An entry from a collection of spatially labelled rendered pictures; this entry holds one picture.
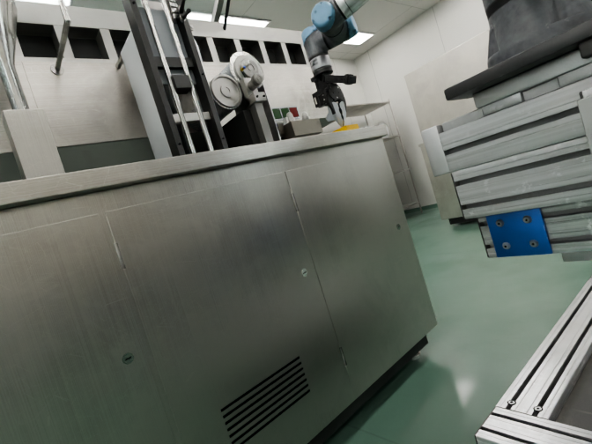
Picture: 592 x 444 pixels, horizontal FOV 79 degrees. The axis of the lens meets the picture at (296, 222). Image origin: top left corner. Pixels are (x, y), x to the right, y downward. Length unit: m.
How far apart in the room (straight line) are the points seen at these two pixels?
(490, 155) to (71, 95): 1.34
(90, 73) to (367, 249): 1.19
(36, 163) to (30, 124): 0.11
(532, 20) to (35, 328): 0.93
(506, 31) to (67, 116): 1.32
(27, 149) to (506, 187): 1.11
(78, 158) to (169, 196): 0.65
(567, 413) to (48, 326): 0.95
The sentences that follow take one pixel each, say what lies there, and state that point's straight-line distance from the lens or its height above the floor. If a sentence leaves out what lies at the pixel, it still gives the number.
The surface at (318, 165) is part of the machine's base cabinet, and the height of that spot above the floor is 0.81.
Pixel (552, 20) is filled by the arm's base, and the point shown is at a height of 0.85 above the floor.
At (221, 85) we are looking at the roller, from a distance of 1.39.
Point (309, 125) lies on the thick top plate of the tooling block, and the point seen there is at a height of 1.00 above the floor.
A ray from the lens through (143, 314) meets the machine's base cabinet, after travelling 0.83.
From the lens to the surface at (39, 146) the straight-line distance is 1.20.
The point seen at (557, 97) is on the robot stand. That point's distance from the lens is 0.65.
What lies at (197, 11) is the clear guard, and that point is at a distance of 1.95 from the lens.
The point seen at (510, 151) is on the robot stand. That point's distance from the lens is 0.67.
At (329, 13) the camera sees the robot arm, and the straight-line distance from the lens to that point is 1.24.
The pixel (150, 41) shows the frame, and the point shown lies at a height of 1.28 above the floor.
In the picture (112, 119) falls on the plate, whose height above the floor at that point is 1.22.
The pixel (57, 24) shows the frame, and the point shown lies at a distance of 1.69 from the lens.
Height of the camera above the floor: 0.71
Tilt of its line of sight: 3 degrees down
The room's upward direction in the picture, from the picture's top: 17 degrees counter-clockwise
